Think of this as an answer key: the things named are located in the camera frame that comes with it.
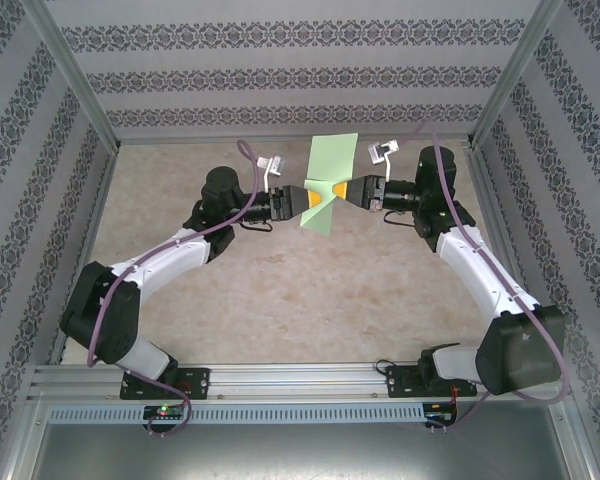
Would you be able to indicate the aluminium mounting rail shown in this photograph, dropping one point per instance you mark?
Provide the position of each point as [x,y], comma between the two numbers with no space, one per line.
[300,380]

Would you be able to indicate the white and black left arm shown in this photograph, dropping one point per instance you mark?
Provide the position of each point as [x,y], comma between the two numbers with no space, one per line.
[105,310]

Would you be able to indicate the light green paper sheet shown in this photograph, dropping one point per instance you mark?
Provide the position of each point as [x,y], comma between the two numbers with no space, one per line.
[330,155]

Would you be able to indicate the aluminium side rail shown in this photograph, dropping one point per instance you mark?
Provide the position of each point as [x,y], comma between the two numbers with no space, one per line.
[87,250]
[485,190]

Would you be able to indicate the aluminium frame post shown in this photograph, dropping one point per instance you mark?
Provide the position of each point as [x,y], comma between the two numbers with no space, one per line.
[515,75]
[70,75]

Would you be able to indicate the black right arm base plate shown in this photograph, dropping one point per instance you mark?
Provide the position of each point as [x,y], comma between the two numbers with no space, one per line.
[405,382]

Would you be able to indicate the small circuit board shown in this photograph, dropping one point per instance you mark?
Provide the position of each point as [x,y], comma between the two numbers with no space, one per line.
[440,414]
[165,412]

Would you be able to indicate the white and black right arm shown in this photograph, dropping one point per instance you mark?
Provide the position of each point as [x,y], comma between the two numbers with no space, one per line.
[510,360]

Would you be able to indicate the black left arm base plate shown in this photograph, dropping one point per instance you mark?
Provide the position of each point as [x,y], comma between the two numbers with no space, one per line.
[195,382]

